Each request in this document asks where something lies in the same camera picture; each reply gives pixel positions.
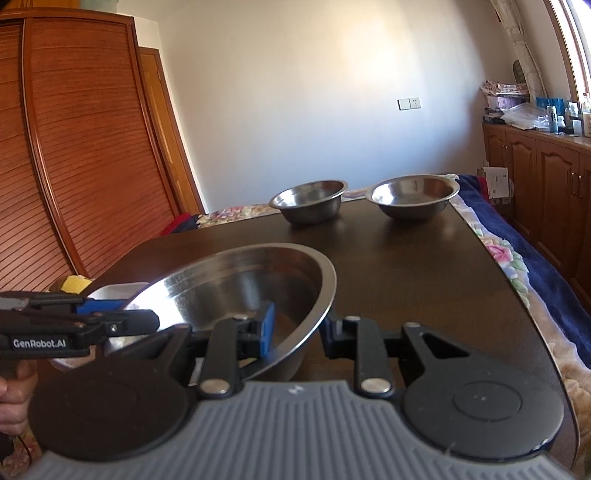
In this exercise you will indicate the louvered wooden wardrobe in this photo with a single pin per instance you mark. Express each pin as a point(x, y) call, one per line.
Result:
point(82, 178)

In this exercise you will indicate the wooden sideboard cabinet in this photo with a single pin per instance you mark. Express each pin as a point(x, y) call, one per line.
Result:
point(551, 196)

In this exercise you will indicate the patterned curtain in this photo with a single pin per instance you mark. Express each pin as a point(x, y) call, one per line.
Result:
point(511, 20)

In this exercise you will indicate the person's left hand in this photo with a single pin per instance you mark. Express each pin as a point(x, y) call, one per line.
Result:
point(16, 393)

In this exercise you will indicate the clear plastic bag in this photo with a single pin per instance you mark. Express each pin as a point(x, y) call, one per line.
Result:
point(526, 116)

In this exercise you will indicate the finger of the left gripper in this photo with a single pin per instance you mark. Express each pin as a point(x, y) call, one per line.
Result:
point(101, 326)
point(92, 306)

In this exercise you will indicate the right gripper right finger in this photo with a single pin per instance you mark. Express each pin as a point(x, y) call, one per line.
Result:
point(371, 348)

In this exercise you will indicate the white paper bag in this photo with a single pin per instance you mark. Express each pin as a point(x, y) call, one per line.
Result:
point(496, 185)

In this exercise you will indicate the floral bed blanket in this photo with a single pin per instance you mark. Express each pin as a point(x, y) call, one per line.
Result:
point(465, 272)

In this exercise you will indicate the wall switch and socket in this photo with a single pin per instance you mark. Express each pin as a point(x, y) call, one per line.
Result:
point(409, 104)

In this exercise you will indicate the medium steel bowl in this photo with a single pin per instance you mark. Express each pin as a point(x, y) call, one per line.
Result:
point(417, 197)

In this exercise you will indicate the large steel bowl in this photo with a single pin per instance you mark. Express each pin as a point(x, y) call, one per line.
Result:
point(298, 280)

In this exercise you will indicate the small steel bowl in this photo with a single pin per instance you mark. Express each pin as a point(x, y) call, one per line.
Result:
point(310, 203)

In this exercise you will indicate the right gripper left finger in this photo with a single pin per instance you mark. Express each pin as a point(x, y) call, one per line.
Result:
point(179, 363)

